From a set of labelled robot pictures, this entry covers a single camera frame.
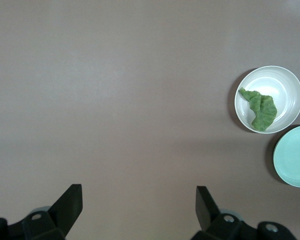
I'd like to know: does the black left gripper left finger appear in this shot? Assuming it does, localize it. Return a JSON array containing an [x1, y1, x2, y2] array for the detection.
[[21, 184, 84, 240]]

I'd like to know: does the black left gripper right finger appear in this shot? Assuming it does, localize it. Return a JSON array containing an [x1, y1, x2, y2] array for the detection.
[[192, 186, 242, 240]]

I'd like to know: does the green lettuce leaf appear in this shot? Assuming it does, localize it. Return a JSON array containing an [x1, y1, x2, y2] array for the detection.
[[238, 87, 278, 132]]

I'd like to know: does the light green round plate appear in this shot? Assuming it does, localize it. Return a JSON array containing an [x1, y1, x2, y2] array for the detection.
[[272, 124, 300, 188]]

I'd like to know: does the beige round plate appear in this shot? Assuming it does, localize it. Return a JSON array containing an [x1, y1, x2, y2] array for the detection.
[[234, 65, 300, 135]]

